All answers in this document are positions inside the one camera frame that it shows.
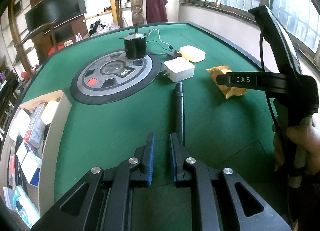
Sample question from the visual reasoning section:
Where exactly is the dark red cloth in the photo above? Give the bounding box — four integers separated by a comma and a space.
146, 0, 168, 24

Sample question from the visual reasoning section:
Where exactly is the motor white wire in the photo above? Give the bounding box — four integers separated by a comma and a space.
146, 28, 175, 50

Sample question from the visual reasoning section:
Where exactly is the teal patterned tissue pack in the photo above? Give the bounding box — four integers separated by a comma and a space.
12, 185, 40, 229

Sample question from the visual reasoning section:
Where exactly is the black television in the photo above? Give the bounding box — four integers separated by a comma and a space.
25, 0, 86, 31

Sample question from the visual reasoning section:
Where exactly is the white power adapter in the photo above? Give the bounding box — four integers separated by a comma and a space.
163, 57, 195, 83

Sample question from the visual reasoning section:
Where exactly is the yellow paper packet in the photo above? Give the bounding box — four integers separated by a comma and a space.
206, 66, 248, 99

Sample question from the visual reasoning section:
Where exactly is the yellow white round can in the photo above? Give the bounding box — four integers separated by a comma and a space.
40, 100, 59, 125

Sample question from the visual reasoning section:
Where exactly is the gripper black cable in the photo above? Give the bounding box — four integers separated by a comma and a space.
259, 30, 288, 147

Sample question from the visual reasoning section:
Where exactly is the black cylindrical motor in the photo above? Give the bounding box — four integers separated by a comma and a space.
120, 25, 147, 60

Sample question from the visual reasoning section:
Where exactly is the round grey black disc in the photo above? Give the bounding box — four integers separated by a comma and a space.
70, 49, 162, 105

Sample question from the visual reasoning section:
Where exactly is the wooden chair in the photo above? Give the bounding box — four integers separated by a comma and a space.
114, 0, 145, 28

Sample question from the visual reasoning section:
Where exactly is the grey red carton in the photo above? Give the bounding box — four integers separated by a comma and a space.
24, 102, 47, 150

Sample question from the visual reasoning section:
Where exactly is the blue white medicine box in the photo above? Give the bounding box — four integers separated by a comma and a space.
16, 141, 41, 187

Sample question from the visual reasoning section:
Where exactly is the right hand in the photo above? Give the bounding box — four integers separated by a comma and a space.
272, 117, 319, 190

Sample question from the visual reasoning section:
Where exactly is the cardboard tray box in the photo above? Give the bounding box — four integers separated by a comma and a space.
1, 90, 72, 230

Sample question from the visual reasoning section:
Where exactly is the black pen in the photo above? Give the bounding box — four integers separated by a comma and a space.
175, 82, 185, 146

